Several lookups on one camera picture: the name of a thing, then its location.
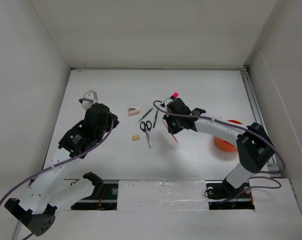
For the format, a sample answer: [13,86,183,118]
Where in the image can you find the green pen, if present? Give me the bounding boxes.
[135,107,154,126]

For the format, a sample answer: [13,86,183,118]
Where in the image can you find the black front mounting rail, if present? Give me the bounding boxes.
[71,179,255,212]

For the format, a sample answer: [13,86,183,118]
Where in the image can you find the yellow eraser block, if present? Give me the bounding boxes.
[132,134,140,141]

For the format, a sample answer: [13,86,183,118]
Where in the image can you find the orange round organizer container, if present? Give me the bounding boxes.
[214,136,238,153]

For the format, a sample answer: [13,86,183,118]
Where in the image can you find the pink black highlighter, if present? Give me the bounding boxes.
[170,92,179,99]

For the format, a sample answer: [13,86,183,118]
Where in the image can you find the dark pen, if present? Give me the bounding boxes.
[152,110,159,128]

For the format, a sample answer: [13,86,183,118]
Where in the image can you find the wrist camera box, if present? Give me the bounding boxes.
[160,96,176,108]
[78,90,98,111]

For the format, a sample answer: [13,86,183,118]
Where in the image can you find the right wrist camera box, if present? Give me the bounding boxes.
[160,96,176,108]

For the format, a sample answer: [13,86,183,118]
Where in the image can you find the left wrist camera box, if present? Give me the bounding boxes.
[78,90,98,111]

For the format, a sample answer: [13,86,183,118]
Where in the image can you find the black handled scissors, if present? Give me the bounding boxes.
[139,120,153,149]

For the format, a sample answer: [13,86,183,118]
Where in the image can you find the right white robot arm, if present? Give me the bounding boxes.
[160,97,275,200]

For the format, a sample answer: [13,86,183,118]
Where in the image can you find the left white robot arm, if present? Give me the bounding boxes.
[4,103,119,237]

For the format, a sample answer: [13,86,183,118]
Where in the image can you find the pink white stapler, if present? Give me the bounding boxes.
[128,106,141,116]

